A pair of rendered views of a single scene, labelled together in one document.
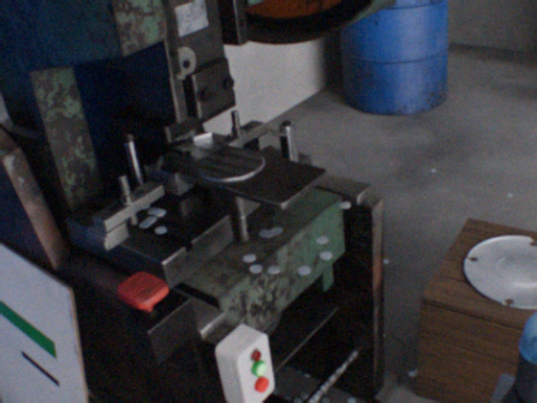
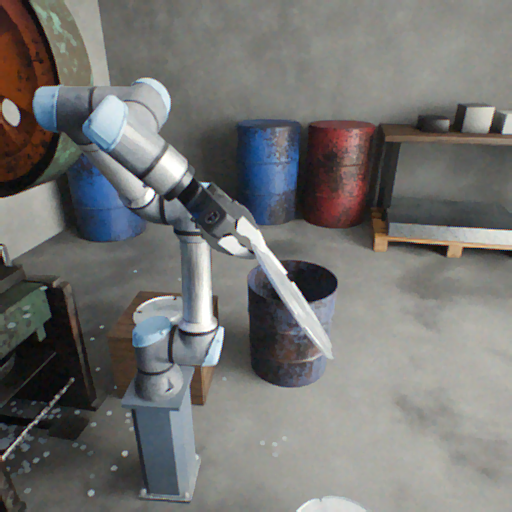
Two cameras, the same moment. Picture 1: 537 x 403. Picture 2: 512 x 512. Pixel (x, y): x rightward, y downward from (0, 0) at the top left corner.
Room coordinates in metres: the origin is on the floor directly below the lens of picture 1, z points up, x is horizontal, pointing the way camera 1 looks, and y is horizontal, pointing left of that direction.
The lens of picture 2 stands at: (-0.39, -0.17, 1.37)
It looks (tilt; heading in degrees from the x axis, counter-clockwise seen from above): 27 degrees down; 330
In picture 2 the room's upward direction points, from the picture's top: straight up
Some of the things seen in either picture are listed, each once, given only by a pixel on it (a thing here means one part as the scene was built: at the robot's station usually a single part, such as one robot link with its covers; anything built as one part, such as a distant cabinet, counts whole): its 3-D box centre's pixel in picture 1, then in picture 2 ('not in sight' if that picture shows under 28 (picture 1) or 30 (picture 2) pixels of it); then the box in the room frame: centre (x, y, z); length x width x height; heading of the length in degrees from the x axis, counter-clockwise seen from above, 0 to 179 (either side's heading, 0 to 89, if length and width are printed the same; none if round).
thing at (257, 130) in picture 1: (240, 131); not in sight; (1.26, 0.03, 0.76); 0.17 x 0.06 x 0.10; 138
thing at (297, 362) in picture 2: not in sight; (289, 322); (0.93, -1.15, 0.24); 0.42 x 0.42 x 0.48
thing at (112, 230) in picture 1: (124, 201); not in sight; (1.01, 0.26, 0.76); 0.17 x 0.06 x 0.10; 138
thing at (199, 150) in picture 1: (188, 163); not in sight; (1.13, 0.14, 0.76); 0.15 x 0.09 x 0.05; 138
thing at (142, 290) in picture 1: (147, 305); not in sight; (0.74, 0.20, 0.72); 0.07 x 0.06 x 0.08; 48
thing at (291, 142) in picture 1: (288, 142); (3, 256); (1.18, -0.06, 0.75); 0.03 x 0.03 x 0.10; 48
